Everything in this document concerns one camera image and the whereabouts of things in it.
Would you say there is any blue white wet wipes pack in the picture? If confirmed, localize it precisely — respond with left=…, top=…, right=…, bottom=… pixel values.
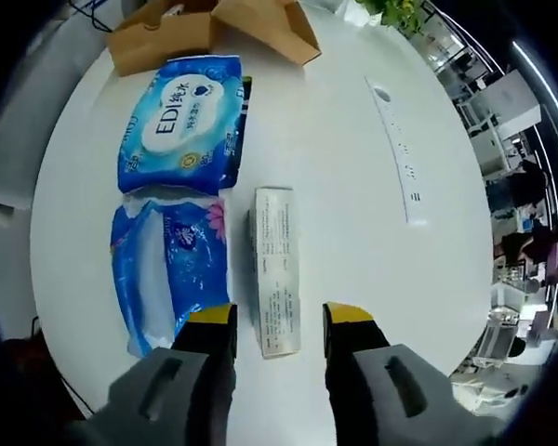
left=115, top=54, right=243, bottom=192

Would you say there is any blue plastic soft pack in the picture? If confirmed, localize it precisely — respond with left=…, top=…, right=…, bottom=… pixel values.
left=109, top=197, right=230, bottom=358

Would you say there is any green plant in white pot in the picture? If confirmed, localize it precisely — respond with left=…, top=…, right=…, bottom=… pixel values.
left=352, top=0, right=441, bottom=36

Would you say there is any white power strip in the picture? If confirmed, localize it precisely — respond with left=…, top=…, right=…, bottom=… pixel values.
left=364, top=75, right=430, bottom=228

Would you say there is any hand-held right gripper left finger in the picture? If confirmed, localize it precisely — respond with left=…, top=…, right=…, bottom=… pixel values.
left=81, top=302, right=239, bottom=446

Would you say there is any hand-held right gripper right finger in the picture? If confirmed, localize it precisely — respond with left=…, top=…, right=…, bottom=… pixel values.
left=322, top=301, right=485, bottom=446

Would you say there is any brown cardboard shoe box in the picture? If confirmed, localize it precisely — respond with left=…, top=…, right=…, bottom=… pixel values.
left=106, top=0, right=323, bottom=78

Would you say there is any white carton box with text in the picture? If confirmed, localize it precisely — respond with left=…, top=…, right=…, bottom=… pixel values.
left=247, top=186, right=304, bottom=361

